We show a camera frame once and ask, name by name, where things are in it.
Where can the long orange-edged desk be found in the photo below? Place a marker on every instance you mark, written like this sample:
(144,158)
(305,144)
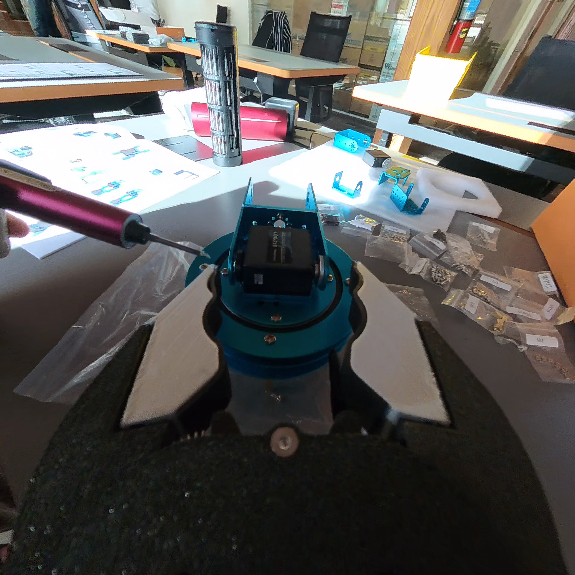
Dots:
(292,66)

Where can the grey servo motor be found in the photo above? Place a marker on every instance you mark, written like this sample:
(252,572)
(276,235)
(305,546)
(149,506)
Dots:
(377,158)

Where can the grey screwdriver bit holder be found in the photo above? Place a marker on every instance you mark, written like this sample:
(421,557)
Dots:
(217,89)

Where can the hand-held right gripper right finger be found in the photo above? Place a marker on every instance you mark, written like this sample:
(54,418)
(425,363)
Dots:
(396,359)

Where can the small grey device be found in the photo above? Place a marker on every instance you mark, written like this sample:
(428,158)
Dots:
(285,113)

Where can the blue toy robot arm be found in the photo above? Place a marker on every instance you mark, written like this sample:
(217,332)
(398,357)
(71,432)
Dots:
(280,323)

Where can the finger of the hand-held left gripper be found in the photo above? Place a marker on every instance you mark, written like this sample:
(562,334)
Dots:
(24,172)

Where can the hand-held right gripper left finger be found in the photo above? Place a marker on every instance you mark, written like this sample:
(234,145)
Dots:
(179,355)

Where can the thin blue U bracket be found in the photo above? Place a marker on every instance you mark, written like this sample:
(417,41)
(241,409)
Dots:
(347,191)

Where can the red fire extinguisher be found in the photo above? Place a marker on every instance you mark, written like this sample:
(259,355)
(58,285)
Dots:
(457,31)

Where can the blue round-ended metal bracket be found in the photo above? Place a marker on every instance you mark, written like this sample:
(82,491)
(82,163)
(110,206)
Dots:
(351,138)

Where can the dark-topped orange-edged desk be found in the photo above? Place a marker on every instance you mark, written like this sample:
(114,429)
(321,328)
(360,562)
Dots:
(68,87)

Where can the black flat panel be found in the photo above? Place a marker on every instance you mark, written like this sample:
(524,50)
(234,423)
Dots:
(542,71)

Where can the yellow plastic bin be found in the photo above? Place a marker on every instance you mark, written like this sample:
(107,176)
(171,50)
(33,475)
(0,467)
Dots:
(438,74)

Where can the large clear plastic bag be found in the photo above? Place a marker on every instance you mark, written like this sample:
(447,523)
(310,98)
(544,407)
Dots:
(90,342)

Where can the person's left hand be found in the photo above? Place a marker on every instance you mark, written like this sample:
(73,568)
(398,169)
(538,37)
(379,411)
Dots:
(18,226)

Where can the white desk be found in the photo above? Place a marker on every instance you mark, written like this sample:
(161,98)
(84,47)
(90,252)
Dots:
(515,427)

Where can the white foam sheet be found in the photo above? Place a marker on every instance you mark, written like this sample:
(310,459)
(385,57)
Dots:
(448,192)

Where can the black office chair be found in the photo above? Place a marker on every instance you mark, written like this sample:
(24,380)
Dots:
(324,39)

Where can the white crumpled wrapper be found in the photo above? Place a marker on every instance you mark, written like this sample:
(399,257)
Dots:
(178,107)

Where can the group of small screw bags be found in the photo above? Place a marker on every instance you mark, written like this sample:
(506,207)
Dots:
(471,279)

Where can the printed instruction sheet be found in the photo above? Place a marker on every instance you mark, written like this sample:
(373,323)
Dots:
(68,162)

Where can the black striped jacket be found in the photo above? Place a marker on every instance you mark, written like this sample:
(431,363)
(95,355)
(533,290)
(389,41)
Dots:
(273,31)

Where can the red electric screwdriver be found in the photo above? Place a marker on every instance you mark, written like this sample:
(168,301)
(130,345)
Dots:
(68,207)

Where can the blue perforated metal bracket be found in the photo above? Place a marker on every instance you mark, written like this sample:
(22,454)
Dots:
(396,174)
(407,202)

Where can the red cylindrical case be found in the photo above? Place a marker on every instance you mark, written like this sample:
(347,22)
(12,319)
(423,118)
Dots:
(262,121)

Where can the white side table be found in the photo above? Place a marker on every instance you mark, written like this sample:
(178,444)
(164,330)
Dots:
(471,114)

